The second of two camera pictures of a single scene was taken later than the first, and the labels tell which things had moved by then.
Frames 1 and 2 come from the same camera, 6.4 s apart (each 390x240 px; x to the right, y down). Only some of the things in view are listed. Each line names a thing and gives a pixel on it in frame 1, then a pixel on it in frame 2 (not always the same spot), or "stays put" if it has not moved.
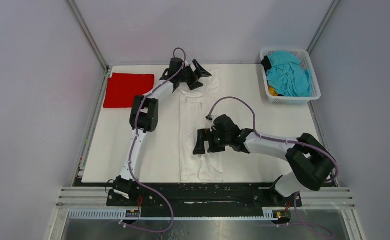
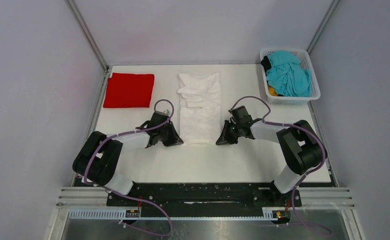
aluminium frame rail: [88, 34] stays put
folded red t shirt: [122, 88] stays put
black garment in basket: [266, 64] stays put
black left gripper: [198, 72] to [175, 139]
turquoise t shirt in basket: [287, 76] stays put
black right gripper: [203, 135] to [225, 139]
